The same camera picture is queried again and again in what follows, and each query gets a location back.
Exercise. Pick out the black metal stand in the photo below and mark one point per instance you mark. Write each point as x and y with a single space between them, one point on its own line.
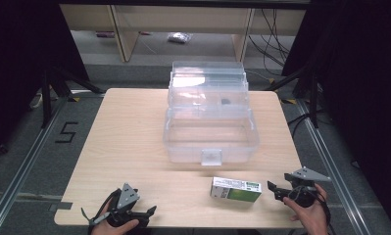
313 98
46 98

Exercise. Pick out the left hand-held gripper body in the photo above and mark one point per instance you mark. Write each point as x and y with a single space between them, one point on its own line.
128 195

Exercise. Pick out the pink packet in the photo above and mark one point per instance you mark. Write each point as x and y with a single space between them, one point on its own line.
105 34

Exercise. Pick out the metal floor rail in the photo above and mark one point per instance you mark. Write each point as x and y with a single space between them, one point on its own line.
23 166
333 169

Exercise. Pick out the clear plastic storage box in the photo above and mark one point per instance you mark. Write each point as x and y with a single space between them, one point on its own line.
211 130

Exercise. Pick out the clear plastic bag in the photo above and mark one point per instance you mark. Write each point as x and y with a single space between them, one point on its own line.
179 37

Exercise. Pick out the light wooden shelf unit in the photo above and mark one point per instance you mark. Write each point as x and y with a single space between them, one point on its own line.
127 36

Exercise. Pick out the person's right hand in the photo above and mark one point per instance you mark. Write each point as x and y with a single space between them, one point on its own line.
309 217

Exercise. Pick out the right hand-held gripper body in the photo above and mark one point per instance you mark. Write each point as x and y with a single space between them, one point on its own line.
303 187

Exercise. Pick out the green and white carton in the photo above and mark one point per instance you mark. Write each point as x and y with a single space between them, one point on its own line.
237 191

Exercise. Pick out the dark curtain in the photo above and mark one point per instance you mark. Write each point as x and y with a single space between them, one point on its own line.
363 81
20 65

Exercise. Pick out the person's left hand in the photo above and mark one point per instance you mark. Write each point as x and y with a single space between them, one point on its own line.
116 229

